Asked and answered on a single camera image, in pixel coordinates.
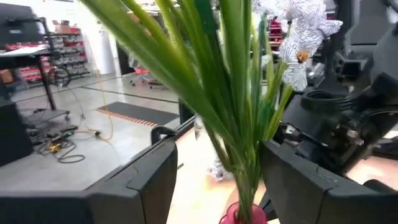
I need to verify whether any black mat with striped edge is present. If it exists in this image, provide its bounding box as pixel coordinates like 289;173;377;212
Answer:
96;101;181;128

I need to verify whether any red glass vase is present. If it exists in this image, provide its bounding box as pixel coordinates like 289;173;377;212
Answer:
219;201;269;224

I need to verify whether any white artificial flower bunch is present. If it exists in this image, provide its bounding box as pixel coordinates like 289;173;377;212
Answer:
80;0;259;224
217;0;344;224
207;157;233;182

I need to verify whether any yellow floor cable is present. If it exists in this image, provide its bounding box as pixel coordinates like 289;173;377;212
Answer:
73;70;115;142

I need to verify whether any black rolling stand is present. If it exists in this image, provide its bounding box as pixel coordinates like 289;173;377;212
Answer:
0;43;72;129

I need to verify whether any cardboard box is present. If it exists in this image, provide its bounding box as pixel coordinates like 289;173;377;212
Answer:
53;19;73;34

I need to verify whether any black cabinet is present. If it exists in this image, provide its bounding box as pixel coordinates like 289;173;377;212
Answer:
0;98;34;167

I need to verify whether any orange office chair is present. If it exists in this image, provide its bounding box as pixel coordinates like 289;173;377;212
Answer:
129;67;158;90

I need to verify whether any black aluminium table frame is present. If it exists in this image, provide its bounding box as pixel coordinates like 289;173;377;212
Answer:
174;98;197;139

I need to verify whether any black power strip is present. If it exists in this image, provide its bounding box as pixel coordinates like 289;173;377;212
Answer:
46;123;79;141

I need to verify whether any white column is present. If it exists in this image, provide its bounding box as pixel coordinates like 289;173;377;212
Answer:
91;29;118;75

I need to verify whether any black corrugated cable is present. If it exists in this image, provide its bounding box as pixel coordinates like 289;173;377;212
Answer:
299;89;355;113

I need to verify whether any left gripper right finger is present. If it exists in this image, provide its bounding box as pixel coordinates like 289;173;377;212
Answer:
260;139;398;224

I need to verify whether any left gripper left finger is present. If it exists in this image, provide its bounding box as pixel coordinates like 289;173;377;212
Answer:
0;126;178;224

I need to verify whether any black looped floor cable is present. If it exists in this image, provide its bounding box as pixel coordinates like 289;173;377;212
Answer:
36;136;86;164

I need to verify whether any black monitor on stand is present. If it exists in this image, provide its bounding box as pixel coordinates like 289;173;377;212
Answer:
0;2;43;46

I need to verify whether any shelf with red bins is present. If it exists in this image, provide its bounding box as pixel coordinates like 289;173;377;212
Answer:
6;26;91;85

